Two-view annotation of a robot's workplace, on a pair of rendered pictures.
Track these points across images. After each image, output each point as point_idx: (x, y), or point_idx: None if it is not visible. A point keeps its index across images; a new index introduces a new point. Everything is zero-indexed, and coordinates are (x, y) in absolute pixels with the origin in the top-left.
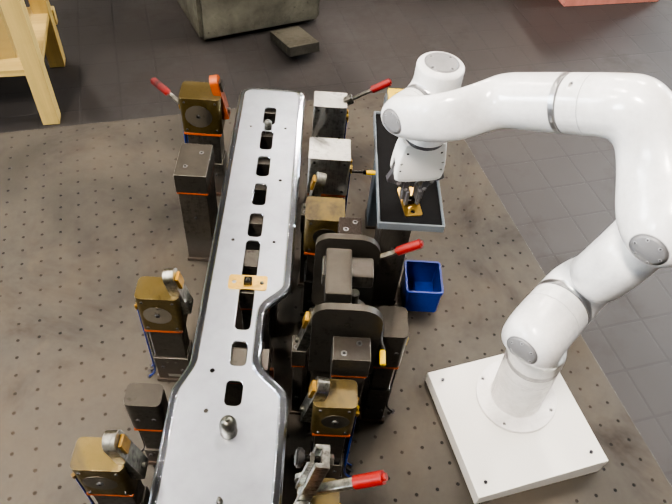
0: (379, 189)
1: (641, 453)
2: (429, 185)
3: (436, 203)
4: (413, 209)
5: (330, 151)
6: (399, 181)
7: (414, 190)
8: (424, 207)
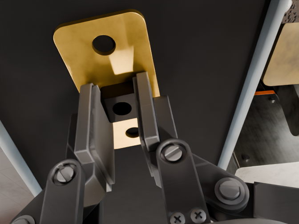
0: (228, 123)
1: None
2: (54, 161)
3: (3, 102)
4: (102, 56)
5: (270, 177)
6: (234, 204)
7: (110, 145)
8: (51, 76)
